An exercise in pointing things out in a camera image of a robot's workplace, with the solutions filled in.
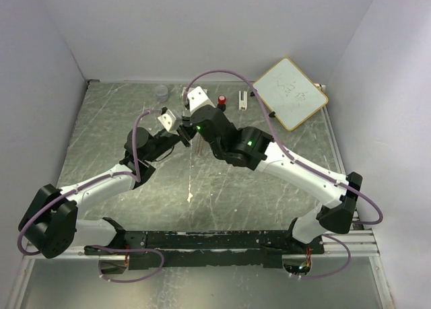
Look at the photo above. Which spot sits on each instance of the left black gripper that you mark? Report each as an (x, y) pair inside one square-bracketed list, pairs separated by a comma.
[(187, 131)]

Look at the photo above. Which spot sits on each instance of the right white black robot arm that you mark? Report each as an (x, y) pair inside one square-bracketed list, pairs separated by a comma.
[(252, 148)]

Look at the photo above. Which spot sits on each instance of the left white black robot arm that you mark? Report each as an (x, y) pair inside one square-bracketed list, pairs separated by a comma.
[(53, 222)]

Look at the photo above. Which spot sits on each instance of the clear plastic cup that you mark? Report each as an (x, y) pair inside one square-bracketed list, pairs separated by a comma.
[(162, 93)]

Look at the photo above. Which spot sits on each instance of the red black stamp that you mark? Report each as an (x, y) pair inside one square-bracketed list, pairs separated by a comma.
[(221, 101)]

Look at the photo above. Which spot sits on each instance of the white black small device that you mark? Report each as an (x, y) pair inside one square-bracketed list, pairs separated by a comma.
[(242, 100)]

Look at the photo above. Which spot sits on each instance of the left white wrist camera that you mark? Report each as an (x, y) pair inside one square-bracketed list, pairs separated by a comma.
[(170, 120)]

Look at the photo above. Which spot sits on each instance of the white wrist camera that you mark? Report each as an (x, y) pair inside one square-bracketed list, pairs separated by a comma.
[(197, 98), (170, 120)]

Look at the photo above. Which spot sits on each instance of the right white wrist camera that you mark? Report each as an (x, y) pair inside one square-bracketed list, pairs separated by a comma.
[(197, 98)]

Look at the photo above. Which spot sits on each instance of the small whiteboard wooden frame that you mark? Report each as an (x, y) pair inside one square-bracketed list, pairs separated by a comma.
[(290, 94)]

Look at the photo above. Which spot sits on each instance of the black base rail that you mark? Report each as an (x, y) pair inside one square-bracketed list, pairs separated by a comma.
[(152, 249)]

